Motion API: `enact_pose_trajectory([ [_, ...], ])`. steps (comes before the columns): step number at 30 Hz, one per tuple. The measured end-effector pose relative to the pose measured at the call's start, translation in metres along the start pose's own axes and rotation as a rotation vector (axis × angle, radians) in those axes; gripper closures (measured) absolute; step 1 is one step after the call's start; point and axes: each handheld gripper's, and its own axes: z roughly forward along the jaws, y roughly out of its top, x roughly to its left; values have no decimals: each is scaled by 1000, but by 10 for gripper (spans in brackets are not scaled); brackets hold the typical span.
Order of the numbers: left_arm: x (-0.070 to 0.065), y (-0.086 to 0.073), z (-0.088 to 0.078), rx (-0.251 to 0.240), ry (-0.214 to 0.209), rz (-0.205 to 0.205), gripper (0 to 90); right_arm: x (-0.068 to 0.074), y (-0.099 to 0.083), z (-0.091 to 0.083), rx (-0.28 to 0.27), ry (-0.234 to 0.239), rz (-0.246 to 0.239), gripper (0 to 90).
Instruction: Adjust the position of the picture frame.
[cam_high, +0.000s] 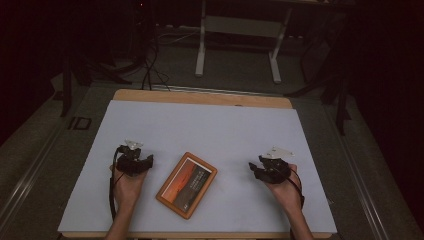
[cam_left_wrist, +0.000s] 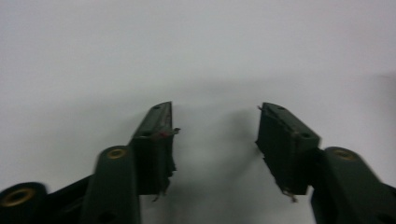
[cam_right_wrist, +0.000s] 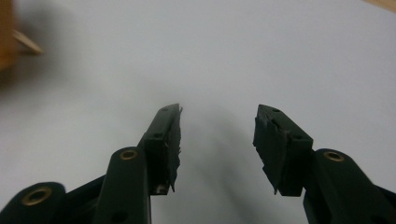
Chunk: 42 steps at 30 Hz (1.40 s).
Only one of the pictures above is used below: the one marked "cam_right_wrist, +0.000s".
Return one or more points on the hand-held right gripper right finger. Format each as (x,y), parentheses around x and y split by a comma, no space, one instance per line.
(280,149)

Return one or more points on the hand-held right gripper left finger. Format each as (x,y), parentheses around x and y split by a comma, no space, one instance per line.
(162,149)

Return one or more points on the thin wooden stick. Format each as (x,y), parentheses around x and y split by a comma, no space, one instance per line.
(27,43)

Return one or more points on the brown wooden box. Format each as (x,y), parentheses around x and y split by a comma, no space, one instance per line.
(6,34)

